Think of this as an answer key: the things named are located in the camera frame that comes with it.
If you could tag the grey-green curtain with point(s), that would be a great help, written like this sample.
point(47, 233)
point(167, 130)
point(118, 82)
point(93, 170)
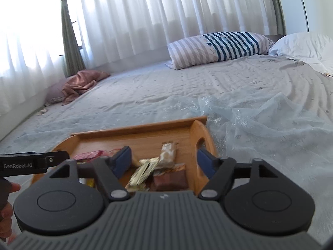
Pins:
point(70, 44)
point(279, 10)

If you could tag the pink red snack packet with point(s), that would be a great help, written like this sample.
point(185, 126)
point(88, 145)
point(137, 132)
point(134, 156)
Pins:
point(88, 156)

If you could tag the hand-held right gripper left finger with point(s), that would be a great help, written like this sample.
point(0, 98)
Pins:
point(122, 161)

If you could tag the beige nougat candy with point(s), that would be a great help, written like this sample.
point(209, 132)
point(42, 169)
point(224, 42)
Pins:
point(167, 155)

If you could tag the striped pillow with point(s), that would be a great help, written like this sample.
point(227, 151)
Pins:
point(208, 49)

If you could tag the gold foil candy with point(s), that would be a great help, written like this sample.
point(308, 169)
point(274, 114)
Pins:
point(141, 173)

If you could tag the white pillow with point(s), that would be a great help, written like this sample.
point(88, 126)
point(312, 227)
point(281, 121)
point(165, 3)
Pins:
point(304, 47)

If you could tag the white sheer curtain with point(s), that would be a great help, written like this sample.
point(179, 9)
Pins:
point(156, 10)

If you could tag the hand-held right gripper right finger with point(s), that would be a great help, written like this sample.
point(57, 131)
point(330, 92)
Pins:
point(205, 161)

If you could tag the brown candy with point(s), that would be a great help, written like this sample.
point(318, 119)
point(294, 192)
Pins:
point(169, 181)

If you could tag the purple pillow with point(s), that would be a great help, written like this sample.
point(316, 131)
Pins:
point(56, 93)

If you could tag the pink crumpled cloth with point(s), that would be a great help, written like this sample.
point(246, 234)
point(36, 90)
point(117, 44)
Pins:
point(80, 83)

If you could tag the wooden tray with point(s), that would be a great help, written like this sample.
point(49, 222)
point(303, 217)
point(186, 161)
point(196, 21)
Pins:
point(145, 138)

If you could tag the small pale trinket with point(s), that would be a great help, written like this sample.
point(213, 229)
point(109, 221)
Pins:
point(44, 108)

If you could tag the white wardrobe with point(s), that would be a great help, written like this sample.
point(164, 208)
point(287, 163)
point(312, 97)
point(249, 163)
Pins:
point(320, 5)

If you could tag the bed with grey sheet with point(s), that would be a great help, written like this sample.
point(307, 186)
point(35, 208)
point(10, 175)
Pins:
point(208, 83)

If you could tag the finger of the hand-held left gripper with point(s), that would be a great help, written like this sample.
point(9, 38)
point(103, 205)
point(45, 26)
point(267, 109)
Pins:
point(58, 158)

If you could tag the yellow snack packet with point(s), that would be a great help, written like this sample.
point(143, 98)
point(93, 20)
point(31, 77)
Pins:
point(87, 182)

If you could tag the person's left hand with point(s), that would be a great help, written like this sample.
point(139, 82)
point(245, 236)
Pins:
point(6, 221)

